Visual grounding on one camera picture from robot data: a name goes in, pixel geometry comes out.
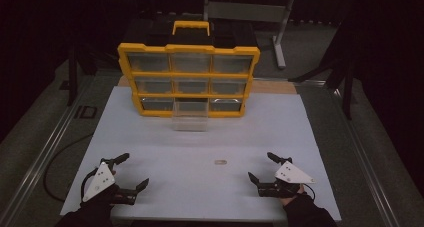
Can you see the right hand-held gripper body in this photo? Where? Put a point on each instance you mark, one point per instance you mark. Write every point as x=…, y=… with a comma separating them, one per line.
x=290, y=175

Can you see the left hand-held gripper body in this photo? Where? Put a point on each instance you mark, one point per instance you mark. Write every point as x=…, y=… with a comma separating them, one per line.
x=100, y=182

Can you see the small metal screw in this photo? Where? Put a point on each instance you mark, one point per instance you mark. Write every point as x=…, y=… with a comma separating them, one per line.
x=220, y=162

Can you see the clear plastic drawer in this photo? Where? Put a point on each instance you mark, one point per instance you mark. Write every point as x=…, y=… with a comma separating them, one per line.
x=190, y=122

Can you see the person's left hand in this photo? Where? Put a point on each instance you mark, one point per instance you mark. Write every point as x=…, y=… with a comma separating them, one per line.
x=105, y=198

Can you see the person's right hand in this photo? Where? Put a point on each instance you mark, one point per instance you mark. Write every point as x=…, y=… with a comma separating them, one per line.
x=293, y=197

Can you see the white table sheet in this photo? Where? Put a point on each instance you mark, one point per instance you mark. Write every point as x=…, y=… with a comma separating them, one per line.
x=200, y=190

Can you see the black floor socket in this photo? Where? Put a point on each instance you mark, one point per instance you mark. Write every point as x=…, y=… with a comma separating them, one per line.
x=86, y=112

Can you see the set of closed clear drawers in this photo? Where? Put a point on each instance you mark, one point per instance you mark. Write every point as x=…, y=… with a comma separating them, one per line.
x=151, y=85

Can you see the dark stand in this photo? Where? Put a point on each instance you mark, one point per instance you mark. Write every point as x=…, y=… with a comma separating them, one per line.
x=346, y=87
x=72, y=77

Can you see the yellow and black organizer cabinet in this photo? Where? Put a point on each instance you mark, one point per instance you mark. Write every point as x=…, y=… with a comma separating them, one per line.
x=151, y=48

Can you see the grey metal stand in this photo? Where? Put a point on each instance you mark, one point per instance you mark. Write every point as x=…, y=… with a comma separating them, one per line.
x=281, y=43

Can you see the metal floor rail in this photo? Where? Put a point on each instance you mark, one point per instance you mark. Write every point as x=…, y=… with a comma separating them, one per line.
x=366, y=160
x=36, y=167

